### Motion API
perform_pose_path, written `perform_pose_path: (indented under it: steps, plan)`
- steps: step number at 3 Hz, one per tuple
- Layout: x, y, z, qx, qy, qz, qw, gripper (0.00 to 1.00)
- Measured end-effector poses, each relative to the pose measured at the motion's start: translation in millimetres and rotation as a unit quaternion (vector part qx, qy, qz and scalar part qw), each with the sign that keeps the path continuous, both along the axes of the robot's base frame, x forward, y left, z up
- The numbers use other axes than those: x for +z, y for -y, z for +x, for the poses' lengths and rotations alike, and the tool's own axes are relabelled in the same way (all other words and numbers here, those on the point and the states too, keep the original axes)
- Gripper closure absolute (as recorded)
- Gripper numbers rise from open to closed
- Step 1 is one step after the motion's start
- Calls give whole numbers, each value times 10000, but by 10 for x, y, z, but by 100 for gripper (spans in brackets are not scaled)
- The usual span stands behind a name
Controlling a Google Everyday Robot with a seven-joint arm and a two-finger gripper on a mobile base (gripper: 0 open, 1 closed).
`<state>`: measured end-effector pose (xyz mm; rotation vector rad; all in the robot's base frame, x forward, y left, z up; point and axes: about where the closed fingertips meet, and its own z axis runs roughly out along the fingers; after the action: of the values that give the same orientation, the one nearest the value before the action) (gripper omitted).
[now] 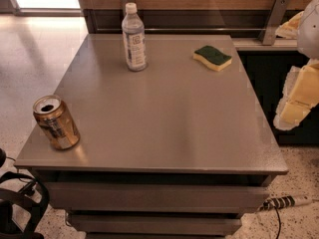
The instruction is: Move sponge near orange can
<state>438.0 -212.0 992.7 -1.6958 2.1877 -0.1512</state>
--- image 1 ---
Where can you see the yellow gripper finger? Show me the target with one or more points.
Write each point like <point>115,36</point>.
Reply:
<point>300,96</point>
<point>289,29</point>

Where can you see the green and yellow sponge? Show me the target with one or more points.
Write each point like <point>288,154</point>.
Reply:
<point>212,58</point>

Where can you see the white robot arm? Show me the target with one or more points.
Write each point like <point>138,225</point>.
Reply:
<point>308,34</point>

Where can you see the orange soda can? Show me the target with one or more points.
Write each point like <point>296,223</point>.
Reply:
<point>53,117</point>

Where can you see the white power strip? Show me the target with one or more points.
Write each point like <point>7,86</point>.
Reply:
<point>284,202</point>

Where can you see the grey drawer cabinet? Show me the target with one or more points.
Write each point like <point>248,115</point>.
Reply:
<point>174,123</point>

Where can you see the clear plastic water bottle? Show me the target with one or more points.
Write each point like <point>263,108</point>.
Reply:
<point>134,39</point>

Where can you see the lower grey drawer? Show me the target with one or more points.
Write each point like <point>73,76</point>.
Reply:
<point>154,225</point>

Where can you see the grey drawer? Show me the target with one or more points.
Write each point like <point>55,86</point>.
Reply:
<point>155,198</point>
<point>154,225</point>

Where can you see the upper grey drawer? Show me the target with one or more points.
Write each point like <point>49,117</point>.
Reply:
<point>155,198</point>

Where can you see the black chair base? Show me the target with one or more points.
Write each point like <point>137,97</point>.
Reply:
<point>8,228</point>

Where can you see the right metal wall bracket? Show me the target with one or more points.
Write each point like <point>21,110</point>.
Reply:
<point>267,35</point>

